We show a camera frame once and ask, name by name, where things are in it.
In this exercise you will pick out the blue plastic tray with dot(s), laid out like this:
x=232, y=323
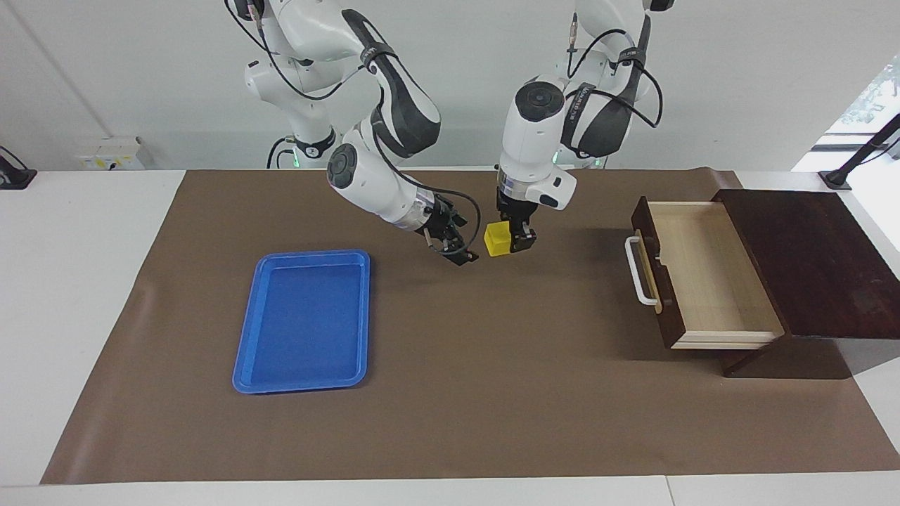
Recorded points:
x=302, y=323

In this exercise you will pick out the brown paper table mat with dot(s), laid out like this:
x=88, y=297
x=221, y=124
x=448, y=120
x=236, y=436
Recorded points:
x=492, y=393

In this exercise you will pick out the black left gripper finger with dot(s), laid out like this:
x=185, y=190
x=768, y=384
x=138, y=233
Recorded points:
x=522, y=239

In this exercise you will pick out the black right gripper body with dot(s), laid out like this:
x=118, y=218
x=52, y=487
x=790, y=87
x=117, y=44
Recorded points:
x=441, y=223

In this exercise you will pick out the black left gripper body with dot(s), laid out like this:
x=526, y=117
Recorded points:
x=515, y=209

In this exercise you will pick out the dark brown wooden cabinet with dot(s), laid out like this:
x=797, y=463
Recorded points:
x=830, y=281

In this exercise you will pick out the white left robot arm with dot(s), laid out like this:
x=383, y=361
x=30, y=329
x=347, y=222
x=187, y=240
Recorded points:
x=534, y=133

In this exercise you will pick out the wooden drawer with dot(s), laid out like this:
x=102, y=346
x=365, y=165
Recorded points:
x=724, y=295

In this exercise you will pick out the black camera stand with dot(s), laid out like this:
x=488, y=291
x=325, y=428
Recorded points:
x=14, y=176
x=861, y=154

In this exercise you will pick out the white wall socket box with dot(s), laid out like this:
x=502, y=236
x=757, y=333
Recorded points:
x=112, y=154

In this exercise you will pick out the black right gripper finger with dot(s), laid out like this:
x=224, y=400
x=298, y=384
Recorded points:
x=465, y=257
x=437, y=242

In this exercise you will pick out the yellow cube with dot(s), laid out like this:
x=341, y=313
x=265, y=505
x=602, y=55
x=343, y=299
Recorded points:
x=496, y=240

